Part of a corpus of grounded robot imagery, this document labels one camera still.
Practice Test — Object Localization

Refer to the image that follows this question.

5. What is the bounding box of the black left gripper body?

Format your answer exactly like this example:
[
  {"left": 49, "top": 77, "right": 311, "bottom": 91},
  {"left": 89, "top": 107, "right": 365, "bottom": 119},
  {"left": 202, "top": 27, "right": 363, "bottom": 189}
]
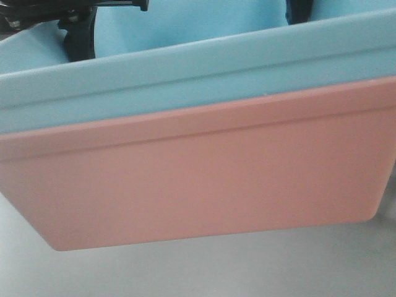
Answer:
[{"left": 1, "top": 1, "right": 149, "bottom": 34}]

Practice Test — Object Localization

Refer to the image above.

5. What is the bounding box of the pink plastic box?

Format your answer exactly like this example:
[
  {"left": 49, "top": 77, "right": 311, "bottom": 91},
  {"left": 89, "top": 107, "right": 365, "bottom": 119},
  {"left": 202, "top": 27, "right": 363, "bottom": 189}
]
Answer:
[{"left": 1, "top": 76, "right": 395, "bottom": 251}]

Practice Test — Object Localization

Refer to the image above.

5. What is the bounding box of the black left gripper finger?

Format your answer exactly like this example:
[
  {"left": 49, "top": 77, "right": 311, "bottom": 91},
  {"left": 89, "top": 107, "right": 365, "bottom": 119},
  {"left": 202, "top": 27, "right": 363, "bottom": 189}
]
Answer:
[{"left": 58, "top": 7, "right": 97, "bottom": 62}]

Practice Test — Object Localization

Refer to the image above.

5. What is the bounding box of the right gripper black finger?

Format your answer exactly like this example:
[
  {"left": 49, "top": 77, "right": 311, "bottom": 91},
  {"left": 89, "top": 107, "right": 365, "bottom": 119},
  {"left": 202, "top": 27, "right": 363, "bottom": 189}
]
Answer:
[{"left": 285, "top": 0, "right": 314, "bottom": 25}]

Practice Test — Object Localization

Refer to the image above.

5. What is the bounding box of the light blue plastic box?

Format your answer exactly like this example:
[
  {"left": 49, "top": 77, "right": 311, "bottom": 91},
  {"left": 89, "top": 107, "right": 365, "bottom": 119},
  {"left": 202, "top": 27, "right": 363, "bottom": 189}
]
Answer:
[{"left": 1, "top": 1, "right": 395, "bottom": 133}]

